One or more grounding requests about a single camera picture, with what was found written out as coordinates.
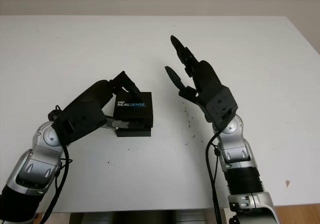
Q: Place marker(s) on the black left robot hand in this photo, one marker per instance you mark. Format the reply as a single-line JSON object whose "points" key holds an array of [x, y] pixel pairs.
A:
{"points": [[97, 101]]}

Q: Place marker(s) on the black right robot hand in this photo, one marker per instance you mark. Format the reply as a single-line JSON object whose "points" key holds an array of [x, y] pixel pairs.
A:
{"points": [[202, 79]]}

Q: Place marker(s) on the black RealSense box lid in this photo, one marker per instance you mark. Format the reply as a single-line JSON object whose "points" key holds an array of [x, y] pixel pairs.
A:
{"points": [[135, 106]]}

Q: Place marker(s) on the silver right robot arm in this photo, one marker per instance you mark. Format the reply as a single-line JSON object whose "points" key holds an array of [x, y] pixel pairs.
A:
{"points": [[245, 164]]}

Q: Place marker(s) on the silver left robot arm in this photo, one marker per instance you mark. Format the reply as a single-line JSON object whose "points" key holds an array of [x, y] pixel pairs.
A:
{"points": [[35, 159]]}

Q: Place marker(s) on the grey robot torso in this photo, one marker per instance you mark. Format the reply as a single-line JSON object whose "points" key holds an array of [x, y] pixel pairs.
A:
{"points": [[150, 217]]}

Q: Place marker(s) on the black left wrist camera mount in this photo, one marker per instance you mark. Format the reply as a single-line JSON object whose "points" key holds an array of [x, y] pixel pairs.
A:
{"points": [[80, 124]]}

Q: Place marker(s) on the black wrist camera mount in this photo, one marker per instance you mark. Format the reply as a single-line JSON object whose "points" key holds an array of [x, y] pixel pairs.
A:
{"points": [[222, 106], [80, 124]]}

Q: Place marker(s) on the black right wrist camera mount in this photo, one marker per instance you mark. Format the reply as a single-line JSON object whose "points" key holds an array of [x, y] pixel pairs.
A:
{"points": [[222, 106]]}

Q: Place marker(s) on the black camera box base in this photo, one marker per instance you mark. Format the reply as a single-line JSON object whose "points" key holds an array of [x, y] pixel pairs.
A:
{"points": [[135, 132]]}

